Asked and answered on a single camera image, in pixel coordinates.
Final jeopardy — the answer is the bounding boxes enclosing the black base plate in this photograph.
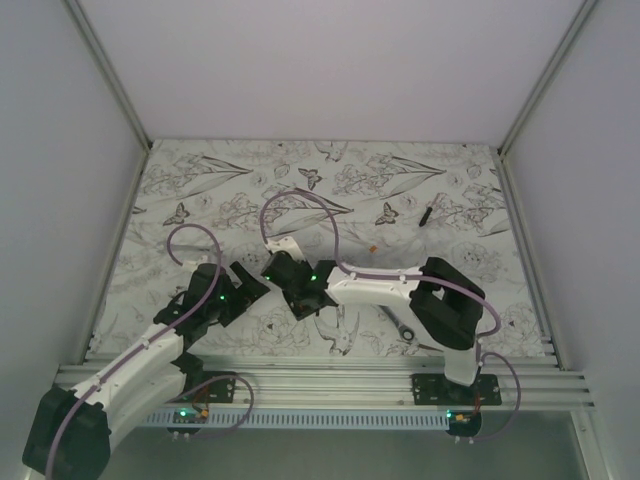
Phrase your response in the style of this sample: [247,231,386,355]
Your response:
[169,371,237,404]
[410,373,502,406]

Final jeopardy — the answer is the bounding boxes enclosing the silver ratchet wrench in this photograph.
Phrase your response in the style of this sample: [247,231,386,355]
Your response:
[379,306,416,343]

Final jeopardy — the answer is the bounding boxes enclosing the grey slotted cable duct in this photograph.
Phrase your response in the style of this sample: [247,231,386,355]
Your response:
[142,408,453,431]

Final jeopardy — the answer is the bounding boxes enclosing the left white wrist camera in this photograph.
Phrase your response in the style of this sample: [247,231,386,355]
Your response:
[181,255,210,273]

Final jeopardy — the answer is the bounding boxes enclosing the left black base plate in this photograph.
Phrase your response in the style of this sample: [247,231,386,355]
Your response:
[169,371,237,404]

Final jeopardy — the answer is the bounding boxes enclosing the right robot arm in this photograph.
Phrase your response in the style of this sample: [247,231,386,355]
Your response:
[261,251,486,405]

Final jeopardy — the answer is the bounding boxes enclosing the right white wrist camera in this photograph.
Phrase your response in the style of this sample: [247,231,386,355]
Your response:
[265,236,306,262]

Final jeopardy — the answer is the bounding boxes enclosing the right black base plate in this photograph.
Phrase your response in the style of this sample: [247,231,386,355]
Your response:
[410,373,502,406]

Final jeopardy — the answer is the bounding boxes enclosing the black fuse box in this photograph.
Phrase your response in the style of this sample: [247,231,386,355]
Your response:
[288,295,325,321]

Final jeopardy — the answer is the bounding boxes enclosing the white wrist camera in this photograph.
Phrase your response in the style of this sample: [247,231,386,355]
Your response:
[181,255,210,273]
[265,236,306,262]

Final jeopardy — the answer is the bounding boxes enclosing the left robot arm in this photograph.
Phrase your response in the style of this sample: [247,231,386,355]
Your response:
[22,262,269,479]

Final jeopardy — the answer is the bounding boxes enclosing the aluminium rail frame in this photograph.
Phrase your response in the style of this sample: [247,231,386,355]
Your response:
[47,363,596,411]

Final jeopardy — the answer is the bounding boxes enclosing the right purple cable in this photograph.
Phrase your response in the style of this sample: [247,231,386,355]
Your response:
[260,188,522,443]

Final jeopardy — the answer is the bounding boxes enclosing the floral patterned mat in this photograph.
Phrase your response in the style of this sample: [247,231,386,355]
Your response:
[89,140,549,357]

